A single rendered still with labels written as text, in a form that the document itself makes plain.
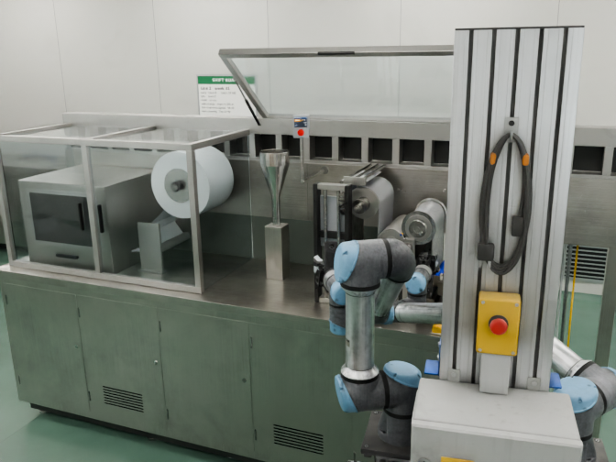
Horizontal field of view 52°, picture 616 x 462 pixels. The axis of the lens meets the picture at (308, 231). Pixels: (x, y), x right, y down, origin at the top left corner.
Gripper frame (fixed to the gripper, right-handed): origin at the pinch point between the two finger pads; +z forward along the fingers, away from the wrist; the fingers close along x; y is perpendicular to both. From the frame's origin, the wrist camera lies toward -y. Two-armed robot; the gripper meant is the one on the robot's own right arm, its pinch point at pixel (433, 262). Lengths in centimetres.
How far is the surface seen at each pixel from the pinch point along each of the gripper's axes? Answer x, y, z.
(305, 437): 49, -80, -30
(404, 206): 20.3, 16.4, 29.5
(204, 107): 270, 38, 261
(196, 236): 102, 9, -26
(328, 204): 43, 26, -13
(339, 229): 37.4, 15.6, -15.3
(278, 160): 74, 41, 2
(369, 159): 39, 38, 33
